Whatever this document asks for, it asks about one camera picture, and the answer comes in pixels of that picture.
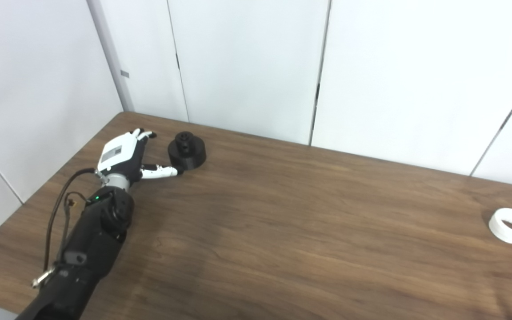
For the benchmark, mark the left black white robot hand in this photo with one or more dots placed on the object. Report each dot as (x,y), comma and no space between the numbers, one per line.
(117,151)

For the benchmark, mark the round black plastic part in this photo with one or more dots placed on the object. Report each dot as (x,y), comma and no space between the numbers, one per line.
(191,156)

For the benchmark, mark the grey wall corner post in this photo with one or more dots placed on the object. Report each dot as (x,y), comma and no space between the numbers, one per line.
(114,58)

